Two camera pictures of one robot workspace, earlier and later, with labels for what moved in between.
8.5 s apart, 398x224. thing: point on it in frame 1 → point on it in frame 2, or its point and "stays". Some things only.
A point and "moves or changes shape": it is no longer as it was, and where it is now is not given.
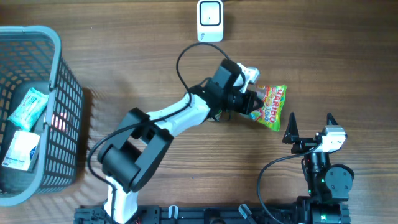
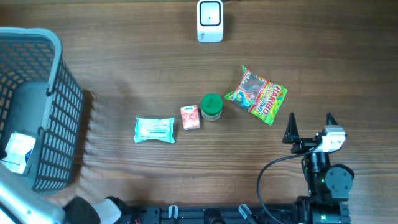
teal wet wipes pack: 30,107 moves or changes shape
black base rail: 278,214 stays
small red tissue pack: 58,121 moves or changes shape
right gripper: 291,133 stays
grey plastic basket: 32,56 stays
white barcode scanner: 210,20 stays
